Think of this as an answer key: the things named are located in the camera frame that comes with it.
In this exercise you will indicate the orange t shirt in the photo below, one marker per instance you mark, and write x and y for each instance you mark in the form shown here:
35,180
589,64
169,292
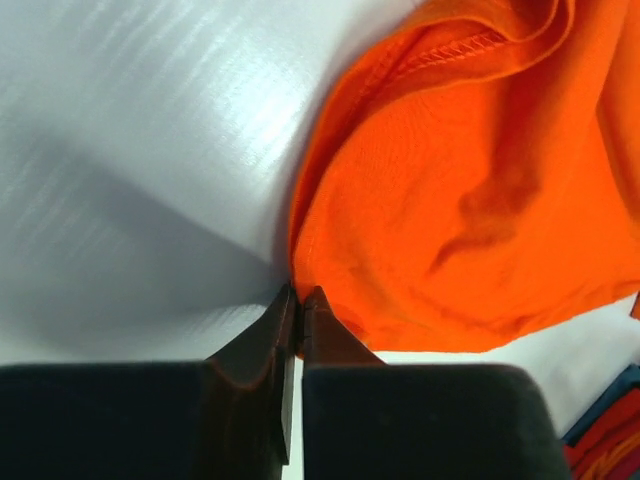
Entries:
474,176

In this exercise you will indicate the folded navy t shirt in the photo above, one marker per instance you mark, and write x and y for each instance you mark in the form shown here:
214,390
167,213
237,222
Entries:
626,381

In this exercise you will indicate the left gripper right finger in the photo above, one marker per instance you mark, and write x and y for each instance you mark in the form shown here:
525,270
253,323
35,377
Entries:
366,419

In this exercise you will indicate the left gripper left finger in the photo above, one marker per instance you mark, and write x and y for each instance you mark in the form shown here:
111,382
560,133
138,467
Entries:
227,416

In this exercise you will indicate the folded red t shirt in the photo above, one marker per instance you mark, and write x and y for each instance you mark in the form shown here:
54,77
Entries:
610,439

